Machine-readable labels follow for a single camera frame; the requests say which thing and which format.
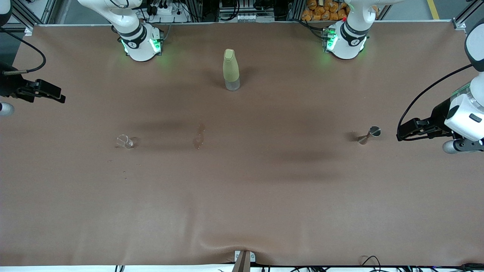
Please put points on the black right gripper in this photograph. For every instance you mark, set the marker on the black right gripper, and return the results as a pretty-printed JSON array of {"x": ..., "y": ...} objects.
[{"x": 8, "y": 86}]

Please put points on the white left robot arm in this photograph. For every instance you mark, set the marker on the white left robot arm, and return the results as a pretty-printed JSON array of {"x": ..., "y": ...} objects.
[{"x": 348, "y": 41}]

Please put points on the steel double jigger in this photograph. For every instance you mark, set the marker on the steel double jigger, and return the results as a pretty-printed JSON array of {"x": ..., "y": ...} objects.
[{"x": 373, "y": 131}]

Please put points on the orange snack bags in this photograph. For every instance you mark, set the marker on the orange snack bags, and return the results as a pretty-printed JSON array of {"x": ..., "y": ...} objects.
[{"x": 325, "y": 9}]

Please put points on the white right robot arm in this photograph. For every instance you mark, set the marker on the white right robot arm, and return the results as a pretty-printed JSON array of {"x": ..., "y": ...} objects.
[{"x": 140, "y": 45}]

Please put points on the clear glass beaker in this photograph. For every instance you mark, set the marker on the clear glass beaker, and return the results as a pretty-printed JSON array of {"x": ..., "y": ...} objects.
[{"x": 124, "y": 141}]

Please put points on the green sleeved glass bottle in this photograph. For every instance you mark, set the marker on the green sleeved glass bottle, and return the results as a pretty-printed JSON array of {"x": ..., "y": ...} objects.
[{"x": 231, "y": 68}]

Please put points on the white power strip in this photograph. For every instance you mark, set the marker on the white power strip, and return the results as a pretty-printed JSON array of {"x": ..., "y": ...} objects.
[{"x": 166, "y": 11}]

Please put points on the aluminium frame rail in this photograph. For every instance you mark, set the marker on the aluminium frame rail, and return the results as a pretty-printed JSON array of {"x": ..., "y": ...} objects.
[
  {"x": 467, "y": 15},
  {"x": 26, "y": 15}
]

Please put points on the white connector strip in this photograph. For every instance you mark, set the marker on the white connector strip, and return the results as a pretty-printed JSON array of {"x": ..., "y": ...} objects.
[{"x": 248, "y": 17}]

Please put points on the wet liquid spill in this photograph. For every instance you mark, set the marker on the wet liquid spill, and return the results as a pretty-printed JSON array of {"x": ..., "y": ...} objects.
[{"x": 199, "y": 138}]

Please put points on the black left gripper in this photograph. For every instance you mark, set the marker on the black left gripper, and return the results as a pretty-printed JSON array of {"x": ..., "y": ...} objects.
[{"x": 438, "y": 114}]

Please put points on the grey metal table bracket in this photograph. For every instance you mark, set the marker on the grey metal table bracket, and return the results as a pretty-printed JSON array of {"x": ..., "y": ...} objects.
[{"x": 244, "y": 260}]

